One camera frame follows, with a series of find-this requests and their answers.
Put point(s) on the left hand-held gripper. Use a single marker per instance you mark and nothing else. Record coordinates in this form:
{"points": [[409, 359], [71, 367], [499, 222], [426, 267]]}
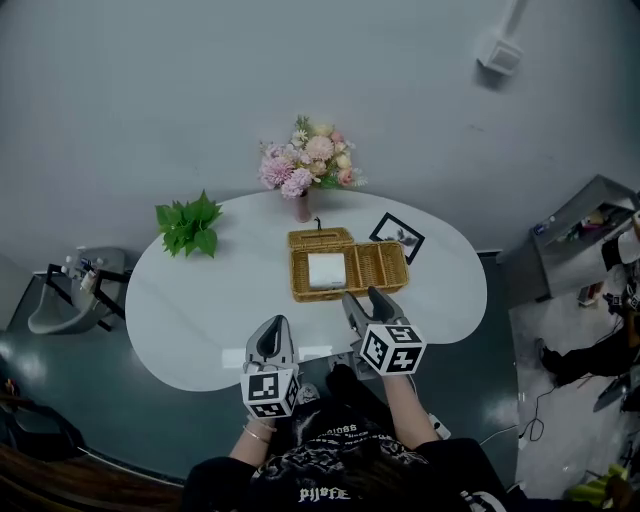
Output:
{"points": [[270, 390]]}

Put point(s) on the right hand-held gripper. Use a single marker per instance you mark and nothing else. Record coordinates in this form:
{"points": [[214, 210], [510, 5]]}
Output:
{"points": [[392, 350]]}

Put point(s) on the woven wicker container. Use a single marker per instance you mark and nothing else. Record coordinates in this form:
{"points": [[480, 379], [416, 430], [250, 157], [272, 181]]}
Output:
{"points": [[380, 270]]}

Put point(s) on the white tissue pack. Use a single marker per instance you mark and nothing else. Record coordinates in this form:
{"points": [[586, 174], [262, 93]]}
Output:
{"points": [[326, 270]]}

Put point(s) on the person's right forearm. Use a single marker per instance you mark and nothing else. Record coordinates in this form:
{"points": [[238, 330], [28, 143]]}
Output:
{"points": [[407, 405]]}

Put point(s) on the person's left forearm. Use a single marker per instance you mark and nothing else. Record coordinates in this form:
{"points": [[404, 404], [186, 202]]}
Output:
{"points": [[252, 447]]}

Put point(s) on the person's black trouser leg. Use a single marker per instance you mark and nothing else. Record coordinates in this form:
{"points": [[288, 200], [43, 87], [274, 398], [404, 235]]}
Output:
{"points": [[357, 395]]}

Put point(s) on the pink slim vase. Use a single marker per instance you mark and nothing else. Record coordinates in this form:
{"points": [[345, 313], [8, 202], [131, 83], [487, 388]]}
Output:
{"points": [[303, 207]]}

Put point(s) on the white power strip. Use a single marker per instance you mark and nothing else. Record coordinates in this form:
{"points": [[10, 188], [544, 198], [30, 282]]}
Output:
{"points": [[439, 426]]}

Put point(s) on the green leafy plant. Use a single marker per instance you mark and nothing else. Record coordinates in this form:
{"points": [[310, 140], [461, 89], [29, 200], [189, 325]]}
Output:
{"points": [[190, 227]]}

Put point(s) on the person's black printed shirt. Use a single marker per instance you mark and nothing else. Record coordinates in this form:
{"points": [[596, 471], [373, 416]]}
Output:
{"points": [[350, 475]]}

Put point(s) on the pink artificial flower bouquet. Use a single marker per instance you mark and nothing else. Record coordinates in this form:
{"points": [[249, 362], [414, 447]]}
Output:
{"points": [[310, 160]]}

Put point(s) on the black metal stand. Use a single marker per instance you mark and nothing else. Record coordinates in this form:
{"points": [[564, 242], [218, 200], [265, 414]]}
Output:
{"points": [[107, 295]]}

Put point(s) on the white spray bottle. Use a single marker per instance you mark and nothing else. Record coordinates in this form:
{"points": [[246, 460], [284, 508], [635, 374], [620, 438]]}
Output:
{"points": [[88, 281]]}

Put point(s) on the grey metal cabinet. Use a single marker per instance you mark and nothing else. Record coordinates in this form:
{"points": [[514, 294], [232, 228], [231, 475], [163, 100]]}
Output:
{"points": [[565, 250]]}

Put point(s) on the grey shell chair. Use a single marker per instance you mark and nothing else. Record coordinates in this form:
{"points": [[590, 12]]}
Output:
{"points": [[60, 315]]}

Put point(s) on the yellow banana bunch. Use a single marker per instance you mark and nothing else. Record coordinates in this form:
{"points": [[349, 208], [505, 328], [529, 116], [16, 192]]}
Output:
{"points": [[597, 487]]}

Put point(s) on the black picture frame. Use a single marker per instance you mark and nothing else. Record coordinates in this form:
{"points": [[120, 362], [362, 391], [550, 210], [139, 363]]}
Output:
{"points": [[395, 232]]}

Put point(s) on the white wall box with conduit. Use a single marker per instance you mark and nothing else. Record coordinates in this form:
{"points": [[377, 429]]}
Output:
{"points": [[500, 52]]}

